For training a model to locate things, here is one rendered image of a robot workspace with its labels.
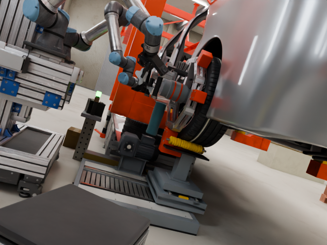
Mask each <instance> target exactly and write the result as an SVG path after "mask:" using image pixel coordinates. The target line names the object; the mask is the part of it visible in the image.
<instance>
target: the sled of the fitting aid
mask: <svg viewBox="0 0 327 245"><path fill-rule="evenodd" d="M146 180H147V183H148V185H149V188H150V190H151V193H152V195H153V197H154V200H155V202H156V203H158V204H162V205H166V206H170V207H174V208H178V209H182V210H187V211H191V212H195V213H199V214H203V215H204V212H205V209H206V207H207V204H206V203H205V202H204V200H203V199H199V198H195V197H192V196H188V195H185V194H181V193H177V192H172V191H168V190H165V189H163V188H162V187H161V185H160V183H159V181H158V179H157V177H156V175H155V173H154V172H153V171H151V170H148V173H147V175H146Z"/></svg>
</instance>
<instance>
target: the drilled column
mask: <svg viewBox="0 0 327 245"><path fill-rule="evenodd" d="M95 124H96V121H95V120H91V119H88V118H85V121H84V124H83V127H82V130H81V133H80V136H79V139H78V143H77V146H76V149H75V152H74V155H73V159H76V160H79V161H82V158H83V155H84V152H85V150H86V149H88V146H89V142H90V140H91V136H92V133H93V130H94V127H95Z"/></svg>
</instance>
